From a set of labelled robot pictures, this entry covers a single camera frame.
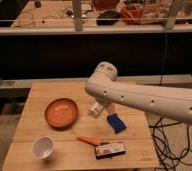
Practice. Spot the white tube bottle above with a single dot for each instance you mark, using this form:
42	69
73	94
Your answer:
95	109

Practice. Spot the metal post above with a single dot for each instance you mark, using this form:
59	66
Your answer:
171	19
77	14

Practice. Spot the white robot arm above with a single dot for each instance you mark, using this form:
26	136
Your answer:
173	103

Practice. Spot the metal post right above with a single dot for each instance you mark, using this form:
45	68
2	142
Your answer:
171	19

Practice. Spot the orange basket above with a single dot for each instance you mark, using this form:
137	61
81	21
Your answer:
131	15

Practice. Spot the orange ceramic bowl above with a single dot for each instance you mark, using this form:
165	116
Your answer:
61	113

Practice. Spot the blue sponge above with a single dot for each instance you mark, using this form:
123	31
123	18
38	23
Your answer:
116	123

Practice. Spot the black object on bench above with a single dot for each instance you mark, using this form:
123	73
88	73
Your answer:
108	17

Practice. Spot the white paper cup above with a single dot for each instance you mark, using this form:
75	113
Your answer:
43	148

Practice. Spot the metal post left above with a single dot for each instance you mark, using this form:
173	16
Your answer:
77	14

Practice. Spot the orange handled knife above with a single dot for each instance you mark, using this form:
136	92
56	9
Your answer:
91	140

